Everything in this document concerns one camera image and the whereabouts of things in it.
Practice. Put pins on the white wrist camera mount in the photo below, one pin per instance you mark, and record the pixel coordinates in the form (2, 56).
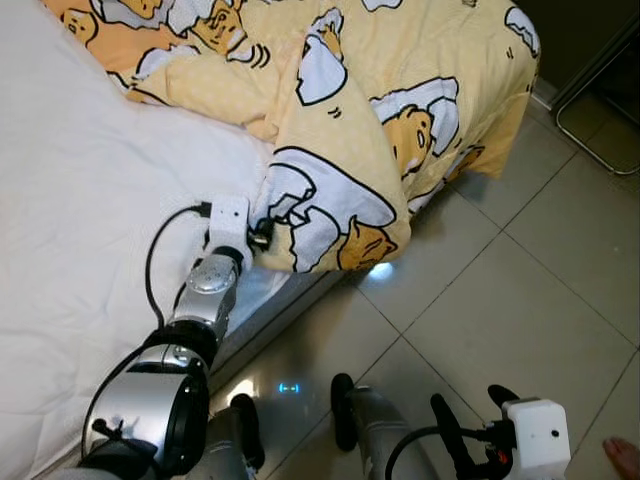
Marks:
(228, 222)
(537, 435)

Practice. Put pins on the dark cabinet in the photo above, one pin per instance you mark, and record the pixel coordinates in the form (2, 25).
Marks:
(570, 30)

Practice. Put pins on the grey robot right leg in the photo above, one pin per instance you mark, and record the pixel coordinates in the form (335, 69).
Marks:
(380, 430)

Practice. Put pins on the chrome metal tube frame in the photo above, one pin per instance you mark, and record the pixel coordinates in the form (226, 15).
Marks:
(590, 130)

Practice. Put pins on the grey robot left leg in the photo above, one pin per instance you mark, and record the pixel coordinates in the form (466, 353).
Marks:
(235, 440)

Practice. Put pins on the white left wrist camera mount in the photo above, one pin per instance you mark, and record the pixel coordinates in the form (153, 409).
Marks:
(228, 222)

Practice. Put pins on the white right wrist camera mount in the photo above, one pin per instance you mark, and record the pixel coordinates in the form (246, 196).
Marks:
(537, 435)

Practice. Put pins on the yellow cartoon print blanket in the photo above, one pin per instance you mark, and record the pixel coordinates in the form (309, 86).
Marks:
(400, 60)

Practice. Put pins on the grey robot leg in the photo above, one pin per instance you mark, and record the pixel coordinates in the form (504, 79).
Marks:
(235, 440)
(380, 430)

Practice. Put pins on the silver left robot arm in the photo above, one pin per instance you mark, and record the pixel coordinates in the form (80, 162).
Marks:
(160, 400)

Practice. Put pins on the bed with white sheet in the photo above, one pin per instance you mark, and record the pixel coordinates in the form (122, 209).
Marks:
(90, 150)

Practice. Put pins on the bare foot of person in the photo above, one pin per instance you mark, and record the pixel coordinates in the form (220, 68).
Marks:
(622, 460)

